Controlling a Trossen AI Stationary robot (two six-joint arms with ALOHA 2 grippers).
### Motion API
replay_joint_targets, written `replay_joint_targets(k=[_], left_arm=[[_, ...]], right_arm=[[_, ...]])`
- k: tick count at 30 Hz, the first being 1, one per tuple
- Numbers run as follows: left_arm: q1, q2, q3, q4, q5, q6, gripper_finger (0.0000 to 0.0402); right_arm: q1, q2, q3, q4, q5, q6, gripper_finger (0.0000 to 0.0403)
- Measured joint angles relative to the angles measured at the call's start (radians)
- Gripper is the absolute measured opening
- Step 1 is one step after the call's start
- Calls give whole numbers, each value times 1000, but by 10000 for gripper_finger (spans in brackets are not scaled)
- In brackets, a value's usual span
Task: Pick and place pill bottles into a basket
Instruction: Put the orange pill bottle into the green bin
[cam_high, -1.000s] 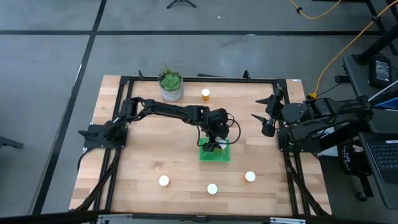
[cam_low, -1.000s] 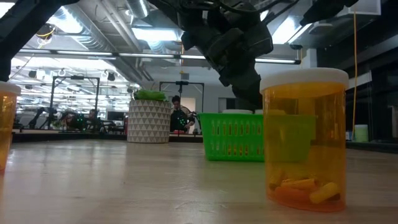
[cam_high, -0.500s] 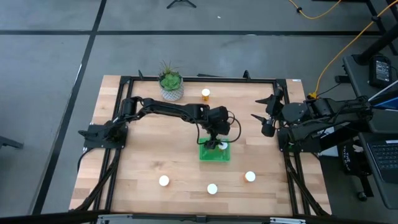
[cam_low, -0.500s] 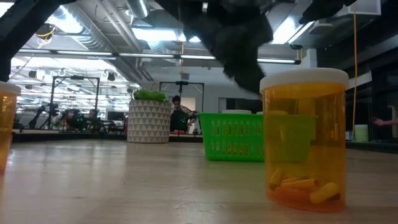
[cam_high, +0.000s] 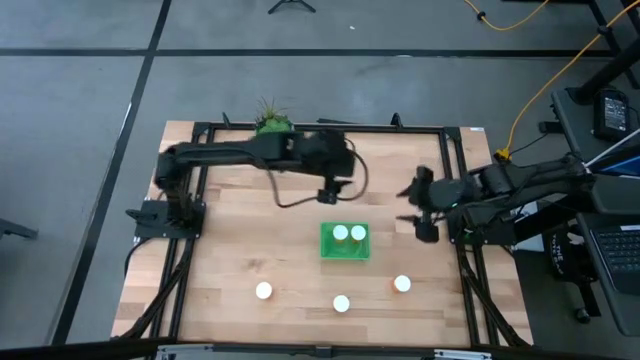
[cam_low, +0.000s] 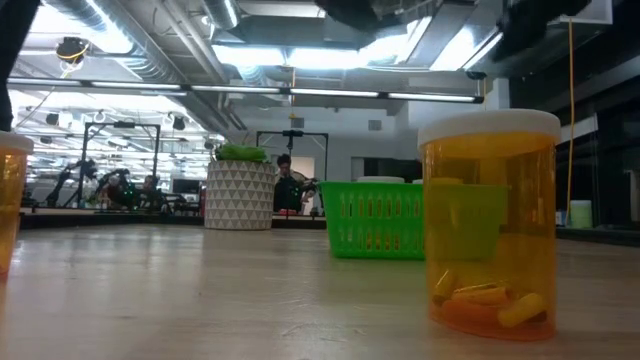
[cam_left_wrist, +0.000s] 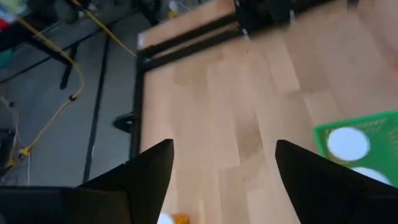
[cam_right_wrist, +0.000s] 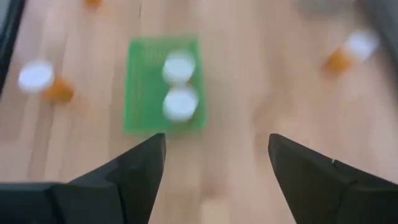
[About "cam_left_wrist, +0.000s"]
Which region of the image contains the green plastic basket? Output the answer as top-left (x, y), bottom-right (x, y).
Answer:
top-left (313, 110), bottom-right (398, 189)

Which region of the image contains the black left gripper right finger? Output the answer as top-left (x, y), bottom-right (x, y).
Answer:
top-left (275, 139), bottom-right (398, 224)

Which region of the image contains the orange pill bottle white cap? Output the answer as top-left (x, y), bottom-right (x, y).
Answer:
top-left (157, 212), bottom-right (190, 224)
top-left (326, 126), bottom-right (371, 162)
top-left (351, 166), bottom-right (393, 187)

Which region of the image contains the yellow extension cable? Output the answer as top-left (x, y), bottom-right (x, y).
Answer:
top-left (70, 0), bottom-right (137, 58)

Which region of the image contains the black aluminium table frame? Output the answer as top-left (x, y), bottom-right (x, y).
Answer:
top-left (112, 12), bottom-right (249, 159)

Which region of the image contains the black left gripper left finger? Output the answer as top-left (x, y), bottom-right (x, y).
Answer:
top-left (0, 139), bottom-right (174, 224)

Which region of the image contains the yellow cable with black bead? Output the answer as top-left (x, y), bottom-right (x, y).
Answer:
top-left (9, 12), bottom-right (85, 169)

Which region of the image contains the olive green bag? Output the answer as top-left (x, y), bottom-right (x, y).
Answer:
top-left (54, 0), bottom-right (80, 24)

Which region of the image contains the black desk with legs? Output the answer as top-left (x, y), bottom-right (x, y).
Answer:
top-left (0, 24), bottom-right (80, 91)

